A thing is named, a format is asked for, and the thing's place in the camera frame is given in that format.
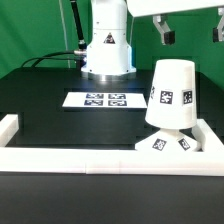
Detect black cable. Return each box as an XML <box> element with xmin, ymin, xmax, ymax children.
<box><xmin>20</xmin><ymin>50</ymin><xmax>83</xmax><ymax>69</ymax></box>

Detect white U-shaped frame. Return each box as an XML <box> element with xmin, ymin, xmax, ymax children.
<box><xmin>0</xmin><ymin>114</ymin><xmax>224</xmax><ymax>176</ymax></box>

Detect black hose with connector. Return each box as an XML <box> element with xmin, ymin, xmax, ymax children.
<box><xmin>69</xmin><ymin>0</ymin><xmax>89</xmax><ymax>56</ymax></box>

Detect white marker sheet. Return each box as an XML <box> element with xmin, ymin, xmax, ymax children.
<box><xmin>63</xmin><ymin>92</ymin><xmax>147</xmax><ymax>108</ymax></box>

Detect white lamp base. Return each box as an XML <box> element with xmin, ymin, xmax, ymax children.
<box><xmin>135</xmin><ymin>129</ymin><xmax>201</xmax><ymax>153</ymax></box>

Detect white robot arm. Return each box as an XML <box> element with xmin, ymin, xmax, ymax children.
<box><xmin>81</xmin><ymin>0</ymin><xmax>224</xmax><ymax>81</ymax></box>

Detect white conical lamp shade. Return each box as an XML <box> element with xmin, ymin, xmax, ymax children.
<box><xmin>145</xmin><ymin>59</ymin><xmax>197</xmax><ymax>130</ymax></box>

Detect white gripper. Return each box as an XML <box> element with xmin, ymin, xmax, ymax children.
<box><xmin>127</xmin><ymin>0</ymin><xmax>224</xmax><ymax>45</ymax></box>

